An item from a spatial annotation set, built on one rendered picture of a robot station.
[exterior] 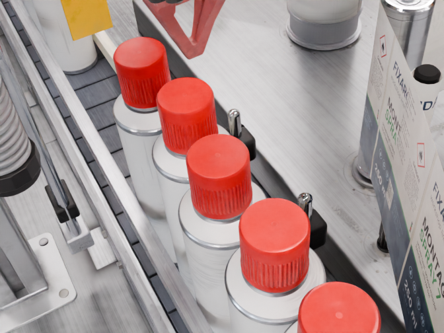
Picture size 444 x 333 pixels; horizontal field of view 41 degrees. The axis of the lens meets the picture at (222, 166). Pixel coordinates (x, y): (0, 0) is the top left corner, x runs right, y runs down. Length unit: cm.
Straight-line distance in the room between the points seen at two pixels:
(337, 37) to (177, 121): 40
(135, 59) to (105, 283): 27
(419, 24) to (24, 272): 38
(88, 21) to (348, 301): 27
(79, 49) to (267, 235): 47
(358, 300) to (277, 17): 55
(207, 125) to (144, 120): 6
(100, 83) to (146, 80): 33
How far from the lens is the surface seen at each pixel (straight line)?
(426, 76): 38
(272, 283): 28
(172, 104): 33
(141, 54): 37
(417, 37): 45
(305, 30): 70
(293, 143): 59
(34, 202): 66
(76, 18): 42
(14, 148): 31
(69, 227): 51
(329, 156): 58
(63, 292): 57
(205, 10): 47
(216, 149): 30
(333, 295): 25
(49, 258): 60
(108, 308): 56
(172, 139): 34
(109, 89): 68
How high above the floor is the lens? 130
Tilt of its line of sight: 48 degrees down
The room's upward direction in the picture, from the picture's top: 6 degrees counter-clockwise
